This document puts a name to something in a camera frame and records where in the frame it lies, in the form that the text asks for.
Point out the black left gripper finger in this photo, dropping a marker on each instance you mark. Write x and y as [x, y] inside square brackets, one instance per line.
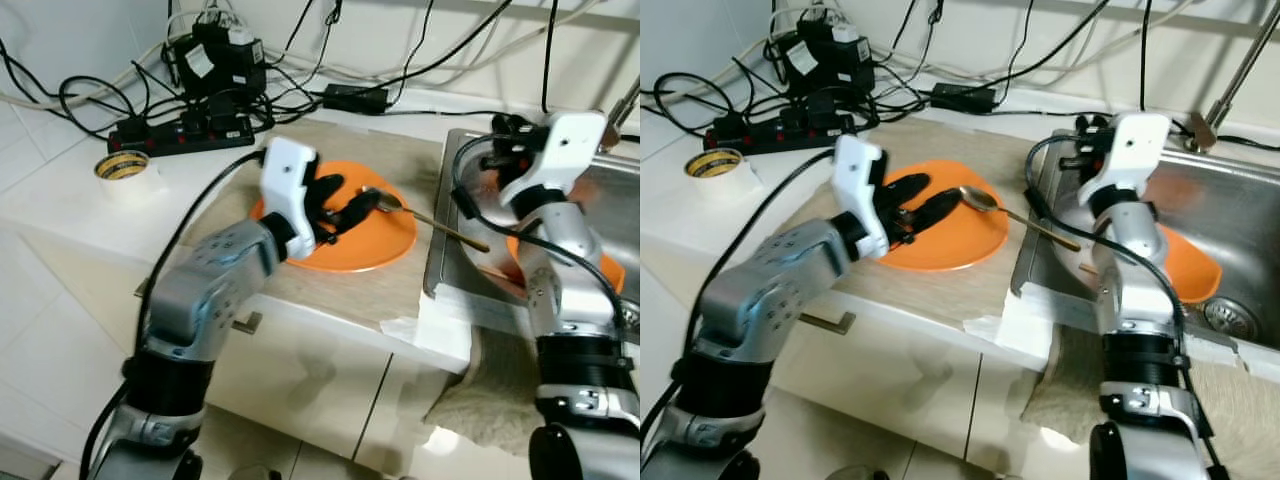
[905, 192]
[934, 215]
[356, 215]
[328, 193]

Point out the orange plastic plate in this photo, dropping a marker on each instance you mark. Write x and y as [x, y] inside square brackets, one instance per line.
[370, 250]
[960, 250]

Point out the orange plastic bowl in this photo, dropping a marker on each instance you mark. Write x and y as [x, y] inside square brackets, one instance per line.
[612, 272]
[1190, 270]

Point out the beige counter mat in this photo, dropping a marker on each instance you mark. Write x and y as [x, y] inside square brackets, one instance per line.
[930, 300]
[340, 300]

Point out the metal faucet pipe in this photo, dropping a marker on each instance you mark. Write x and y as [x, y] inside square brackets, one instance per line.
[1205, 125]
[618, 118]

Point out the small black power adapter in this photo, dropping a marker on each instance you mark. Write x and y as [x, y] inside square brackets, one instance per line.
[357, 97]
[965, 97]

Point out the stainless steel sink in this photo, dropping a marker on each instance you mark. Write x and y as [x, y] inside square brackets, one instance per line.
[1240, 210]
[620, 200]

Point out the black charger with white label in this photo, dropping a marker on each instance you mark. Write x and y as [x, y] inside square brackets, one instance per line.
[835, 68]
[235, 70]

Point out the white paper towel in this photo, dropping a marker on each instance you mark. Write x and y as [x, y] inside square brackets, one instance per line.
[440, 335]
[1020, 335]

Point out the black power strip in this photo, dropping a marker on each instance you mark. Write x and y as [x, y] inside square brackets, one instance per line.
[760, 136]
[160, 138]

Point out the wide white cabinet door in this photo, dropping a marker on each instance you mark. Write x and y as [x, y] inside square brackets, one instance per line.
[900, 400]
[310, 400]

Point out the white tape roll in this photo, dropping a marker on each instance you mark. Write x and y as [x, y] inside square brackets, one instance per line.
[122, 190]
[713, 188]

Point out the narrow white cabinet door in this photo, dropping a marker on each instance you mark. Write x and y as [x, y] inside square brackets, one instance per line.
[1005, 415]
[410, 415]

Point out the round sink drain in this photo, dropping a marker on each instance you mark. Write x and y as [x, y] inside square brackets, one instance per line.
[1232, 318]

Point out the beige hanging towel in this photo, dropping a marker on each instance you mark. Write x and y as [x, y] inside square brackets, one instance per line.
[490, 395]
[1240, 420]

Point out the grey robot foot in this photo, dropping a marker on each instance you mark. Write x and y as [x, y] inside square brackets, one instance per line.
[258, 473]
[860, 473]

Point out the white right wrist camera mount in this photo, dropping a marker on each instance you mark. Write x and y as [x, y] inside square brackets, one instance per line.
[565, 150]
[1135, 150]

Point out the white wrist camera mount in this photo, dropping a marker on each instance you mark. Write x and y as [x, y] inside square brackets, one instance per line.
[858, 170]
[288, 170]
[1135, 150]
[565, 150]

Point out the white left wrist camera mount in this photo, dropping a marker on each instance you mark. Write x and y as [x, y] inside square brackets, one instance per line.
[858, 170]
[288, 170]

